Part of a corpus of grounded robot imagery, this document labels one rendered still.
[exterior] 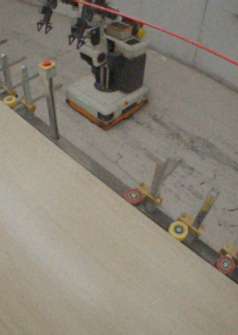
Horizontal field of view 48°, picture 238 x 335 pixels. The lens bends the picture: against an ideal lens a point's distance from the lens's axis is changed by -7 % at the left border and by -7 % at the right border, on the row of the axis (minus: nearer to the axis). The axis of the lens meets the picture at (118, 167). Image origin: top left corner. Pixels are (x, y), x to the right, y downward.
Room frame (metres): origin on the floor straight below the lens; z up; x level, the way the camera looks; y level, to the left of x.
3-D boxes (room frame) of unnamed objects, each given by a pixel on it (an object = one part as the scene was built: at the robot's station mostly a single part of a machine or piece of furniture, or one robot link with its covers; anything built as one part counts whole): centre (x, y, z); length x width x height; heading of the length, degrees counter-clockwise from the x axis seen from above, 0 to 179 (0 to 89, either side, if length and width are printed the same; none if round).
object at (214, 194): (0.62, -0.37, 0.87); 0.04 x 0.04 x 0.48; 52
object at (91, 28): (2.24, 0.37, 0.99); 0.28 x 0.16 x 0.22; 50
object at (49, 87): (1.23, 0.40, 0.93); 0.05 x 0.05 x 0.45; 52
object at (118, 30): (2.55, 0.11, 0.87); 0.23 x 0.15 x 0.11; 50
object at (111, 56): (2.29, 0.24, 0.68); 0.28 x 0.27 x 0.25; 50
